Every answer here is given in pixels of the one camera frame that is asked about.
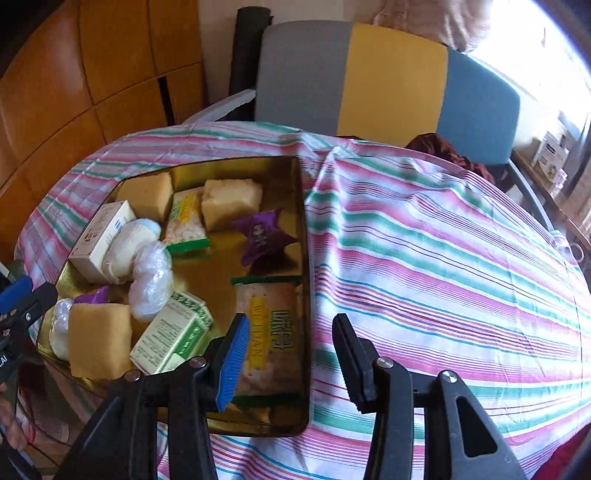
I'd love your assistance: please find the dark red cloth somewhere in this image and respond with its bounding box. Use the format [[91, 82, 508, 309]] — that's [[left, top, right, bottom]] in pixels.
[[405, 133, 497, 183]]

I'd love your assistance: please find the green cracker packet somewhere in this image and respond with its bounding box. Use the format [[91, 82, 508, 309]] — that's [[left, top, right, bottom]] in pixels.
[[163, 189, 211, 256], [231, 274, 303, 409]]

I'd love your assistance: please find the wooden side table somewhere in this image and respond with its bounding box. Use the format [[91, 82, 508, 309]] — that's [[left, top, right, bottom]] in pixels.
[[510, 148, 591, 250]]

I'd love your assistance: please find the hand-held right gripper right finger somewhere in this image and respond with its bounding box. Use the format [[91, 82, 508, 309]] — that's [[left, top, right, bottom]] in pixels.
[[331, 313, 529, 480]]

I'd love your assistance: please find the person's left hand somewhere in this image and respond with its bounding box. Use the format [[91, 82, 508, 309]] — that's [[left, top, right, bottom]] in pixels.
[[0, 394, 37, 450]]

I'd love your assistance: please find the black rolled mat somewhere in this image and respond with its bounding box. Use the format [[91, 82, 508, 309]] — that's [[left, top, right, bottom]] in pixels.
[[229, 6, 275, 100]]

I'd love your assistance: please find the white carton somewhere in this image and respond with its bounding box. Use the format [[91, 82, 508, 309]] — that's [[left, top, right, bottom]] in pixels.
[[531, 130, 570, 181]]

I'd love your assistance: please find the dark red rug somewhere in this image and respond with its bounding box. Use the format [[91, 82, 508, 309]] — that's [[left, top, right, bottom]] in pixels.
[[531, 434, 591, 480]]

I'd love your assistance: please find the grey yellow blue chair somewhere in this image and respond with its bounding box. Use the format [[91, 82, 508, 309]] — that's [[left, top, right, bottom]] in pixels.
[[182, 21, 555, 232]]

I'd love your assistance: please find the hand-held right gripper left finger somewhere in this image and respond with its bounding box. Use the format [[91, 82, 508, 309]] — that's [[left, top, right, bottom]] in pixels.
[[53, 313, 251, 480]]

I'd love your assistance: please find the window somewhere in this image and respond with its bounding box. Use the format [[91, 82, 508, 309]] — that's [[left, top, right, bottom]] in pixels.
[[471, 0, 591, 121]]

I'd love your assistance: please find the wooden wardrobe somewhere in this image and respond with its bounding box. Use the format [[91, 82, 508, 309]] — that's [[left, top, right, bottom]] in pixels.
[[0, 0, 206, 259]]

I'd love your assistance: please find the yellow sponge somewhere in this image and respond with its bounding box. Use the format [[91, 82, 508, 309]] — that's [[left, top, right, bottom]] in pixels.
[[202, 179, 264, 232], [115, 170, 174, 222], [68, 303, 134, 380]]

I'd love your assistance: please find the striped tablecloth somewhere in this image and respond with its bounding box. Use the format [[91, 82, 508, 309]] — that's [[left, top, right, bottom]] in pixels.
[[14, 121, 591, 480]]

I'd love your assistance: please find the gold tin box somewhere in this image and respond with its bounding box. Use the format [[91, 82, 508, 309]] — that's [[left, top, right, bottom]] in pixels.
[[37, 156, 311, 437]]

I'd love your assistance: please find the clear plastic bag ball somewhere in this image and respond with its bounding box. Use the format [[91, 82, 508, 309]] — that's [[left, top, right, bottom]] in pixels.
[[128, 241, 174, 322], [48, 298, 75, 358]]

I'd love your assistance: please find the small purple snack packet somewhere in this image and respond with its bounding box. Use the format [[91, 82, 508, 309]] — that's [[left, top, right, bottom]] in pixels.
[[74, 285, 112, 305]]

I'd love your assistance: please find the pink patterned curtain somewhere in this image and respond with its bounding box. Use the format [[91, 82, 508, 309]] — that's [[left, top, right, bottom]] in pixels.
[[372, 0, 492, 51]]

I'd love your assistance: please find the green and white box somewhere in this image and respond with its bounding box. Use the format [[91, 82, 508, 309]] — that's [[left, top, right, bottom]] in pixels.
[[130, 291, 214, 376]]

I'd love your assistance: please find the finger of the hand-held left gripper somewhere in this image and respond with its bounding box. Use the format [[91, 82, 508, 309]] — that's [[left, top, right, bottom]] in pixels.
[[0, 282, 58, 347], [0, 276, 33, 315]]

